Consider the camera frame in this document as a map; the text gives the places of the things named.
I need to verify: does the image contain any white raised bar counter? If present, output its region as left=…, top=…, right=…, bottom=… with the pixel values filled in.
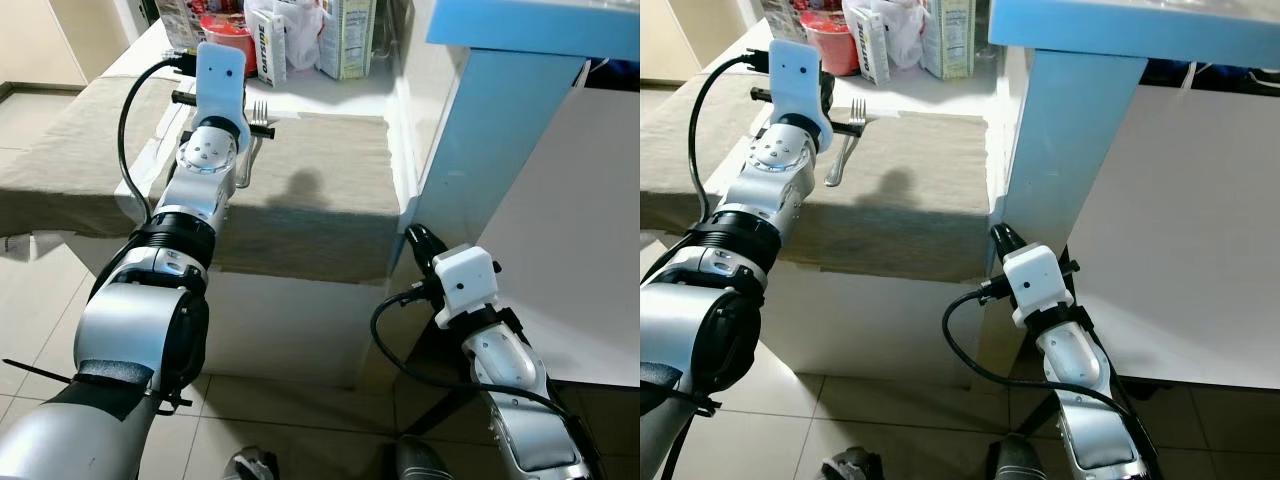
left=985, top=0, right=1280, bottom=251
left=400, top=0, right=641, bottom=251

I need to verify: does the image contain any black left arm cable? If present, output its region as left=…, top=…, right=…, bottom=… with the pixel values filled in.
left=688, top=52, right=773, bottom=223
left=117, top=55, right=201, bottom=226

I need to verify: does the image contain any beige cloth placemat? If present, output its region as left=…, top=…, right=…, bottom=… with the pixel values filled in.
left=0, top=75, right=196, bottom=241
left=150, top=110, right=403, bottom=286
left=735, top=110, right=991, bottom=284
left=640, top=75, right=776, bottom=236

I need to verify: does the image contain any cream crackers box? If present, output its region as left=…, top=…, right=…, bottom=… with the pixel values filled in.
left=318, top=0, right=379, bottom=81
left=922, top=0, right=976, bottom=81

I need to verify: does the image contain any silver metal fork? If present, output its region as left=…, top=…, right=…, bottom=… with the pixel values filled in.
left=825, top=98, right=867, bottom=188
left=235, top=100, right=271, bottom=189

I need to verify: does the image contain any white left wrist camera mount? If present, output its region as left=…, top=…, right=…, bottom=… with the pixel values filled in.
left=195, top=42, right=248, bottom=141
left=770, top=40, right=831, bottom=151

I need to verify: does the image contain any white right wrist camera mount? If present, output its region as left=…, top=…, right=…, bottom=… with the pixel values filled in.
left=432, top=245, right=501, bottom=329
left=1003, top=245, right=1071, bottom=329

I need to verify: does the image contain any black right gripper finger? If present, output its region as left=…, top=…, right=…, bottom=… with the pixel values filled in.
left=990, top=224, right=1026, bottom=269
left=405, top=225, right=441, bottom=276

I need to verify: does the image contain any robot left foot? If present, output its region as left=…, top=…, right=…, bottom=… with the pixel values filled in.
left=225, top=448, right=281, bottom=480
left=822, top=447, right=886, bottom=480

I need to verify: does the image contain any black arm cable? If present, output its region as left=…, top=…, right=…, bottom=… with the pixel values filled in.
left=942, top=280, right=1131, bottom=416
left=117, top=55, right=201, bottom=226
left=688, top=52, right=773, bottom=223
left=370, top=285, right=561, bottom=421

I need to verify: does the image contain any wire basket with packets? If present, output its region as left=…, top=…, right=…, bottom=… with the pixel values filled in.
left=760, top=0, right=816, bottom=43
left=155, top=0, right=216, bottom=51

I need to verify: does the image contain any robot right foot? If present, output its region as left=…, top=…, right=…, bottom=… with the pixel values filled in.
left=990, top=433, right=1051, bottom=480
left=395, top=435, right=453, bottom=480

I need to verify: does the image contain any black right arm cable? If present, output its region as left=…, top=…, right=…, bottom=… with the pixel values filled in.
left=942, top=280, right=1131, bottom=416
left=370, top=285, right=561, bottom=421

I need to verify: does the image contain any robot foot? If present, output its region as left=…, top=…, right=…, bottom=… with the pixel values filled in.
left=822, top=447, right=886, bottom=480
left=990, top=433, right=1051, bottom=480
left=395, top=435, right=453, bottom=480
left=225, top=448, right=281, bottom=480

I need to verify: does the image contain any red instant noodle cup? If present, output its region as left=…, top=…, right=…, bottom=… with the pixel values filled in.
left=800, top=10, right=861, bottom=77
left=198, top=12, right=259, bottom=79

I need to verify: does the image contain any white Oatside milk carton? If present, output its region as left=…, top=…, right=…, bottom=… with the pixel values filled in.
left=245, top=8, right=288, bottom=88
left=855, top=8, right=893, bottom=86

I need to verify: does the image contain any white plastic bag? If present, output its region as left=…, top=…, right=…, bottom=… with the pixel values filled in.
left=880, top=0, right=936, bottom=69
left=272, top=0, right=331, bottom=71

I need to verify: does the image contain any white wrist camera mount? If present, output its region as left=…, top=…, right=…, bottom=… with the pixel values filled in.
left=770, top=40, right=831, bottom=151
left=1003, top=245, right=1071, bottom=329
left=432, top=245, right=501, bottom=329
left=195, top=42, right=248, bottom=141

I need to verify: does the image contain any beige floor cabinet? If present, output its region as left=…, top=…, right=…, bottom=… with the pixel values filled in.
left=640, top=0, right=691, bottom=86
left=0, top=0, right=91, bottom=89

